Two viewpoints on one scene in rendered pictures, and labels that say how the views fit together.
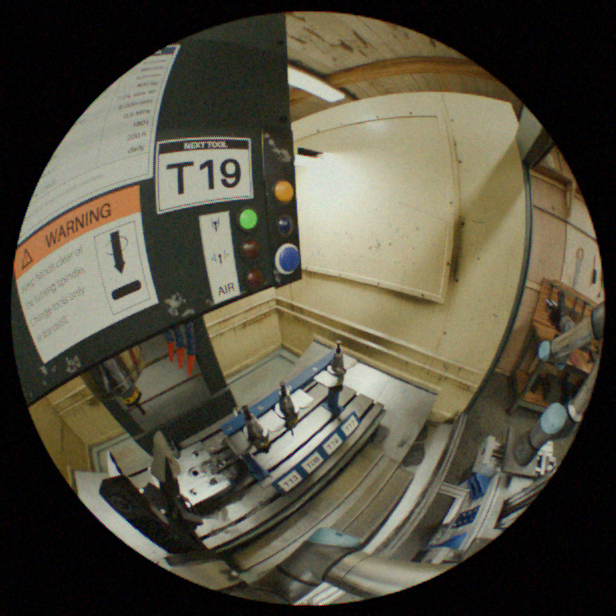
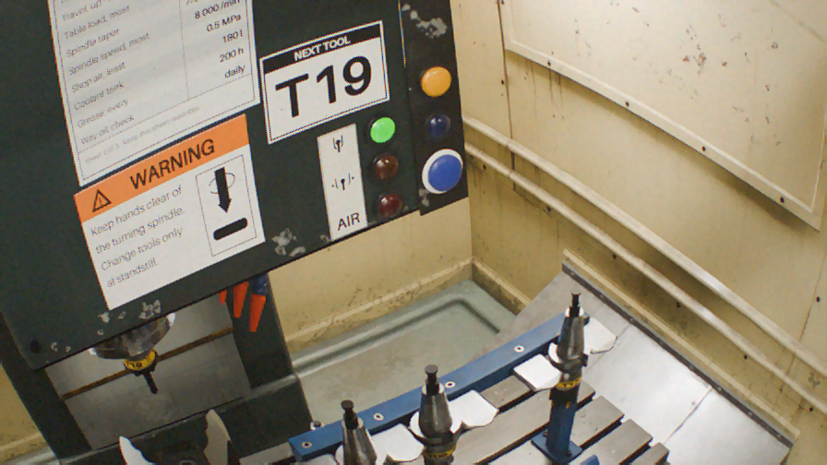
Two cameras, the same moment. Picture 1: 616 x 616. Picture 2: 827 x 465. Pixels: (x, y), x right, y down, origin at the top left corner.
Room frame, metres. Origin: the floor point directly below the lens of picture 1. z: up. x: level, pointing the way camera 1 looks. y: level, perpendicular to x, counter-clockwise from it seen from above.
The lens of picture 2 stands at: (-0.31, -0.11, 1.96)
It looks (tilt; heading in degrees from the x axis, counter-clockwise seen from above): 33 degrees down; 16
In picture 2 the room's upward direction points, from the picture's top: 6 degrees counter-clockwise
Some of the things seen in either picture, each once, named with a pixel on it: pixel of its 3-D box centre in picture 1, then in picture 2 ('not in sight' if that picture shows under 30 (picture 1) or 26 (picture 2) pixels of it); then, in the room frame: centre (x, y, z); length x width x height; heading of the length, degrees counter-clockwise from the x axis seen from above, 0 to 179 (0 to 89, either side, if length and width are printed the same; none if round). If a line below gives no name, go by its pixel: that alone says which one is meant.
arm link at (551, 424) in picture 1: (549, 425); not in sight; (-0.02, -0.79, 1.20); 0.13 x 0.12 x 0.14; 60
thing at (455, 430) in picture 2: (287, 410); (436, 428); (0.35, 0.07, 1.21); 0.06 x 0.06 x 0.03
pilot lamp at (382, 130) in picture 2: (248, 219); (382, 129); (0.21, 0.05, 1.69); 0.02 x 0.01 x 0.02; 135
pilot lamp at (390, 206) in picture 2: (255, 278); (389, 205); (0.21, 0.05, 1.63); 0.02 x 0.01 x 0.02; 135
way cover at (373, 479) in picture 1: (333, 525); not in sight; (0.04, -0.05, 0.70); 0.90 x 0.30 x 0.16; 135
